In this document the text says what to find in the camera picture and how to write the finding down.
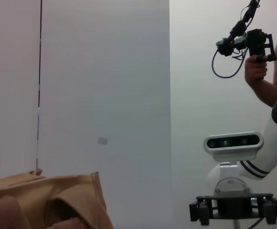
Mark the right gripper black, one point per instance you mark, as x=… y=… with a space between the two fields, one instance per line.
x=234 y=207

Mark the khaki canvas food bag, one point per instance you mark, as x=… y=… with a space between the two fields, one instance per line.
x=33 y=190

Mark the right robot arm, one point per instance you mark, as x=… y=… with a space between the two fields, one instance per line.
x=272 y=133

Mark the bare person forearm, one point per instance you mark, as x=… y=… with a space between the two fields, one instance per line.
x=262 y=91

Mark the black teleoperation linkage arm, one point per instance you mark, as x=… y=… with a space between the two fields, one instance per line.
x=225 y=45

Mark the bare person hand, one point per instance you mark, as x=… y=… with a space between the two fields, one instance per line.
x=255 y=70

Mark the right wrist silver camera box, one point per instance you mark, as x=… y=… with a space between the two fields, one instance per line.
x=234 y=152

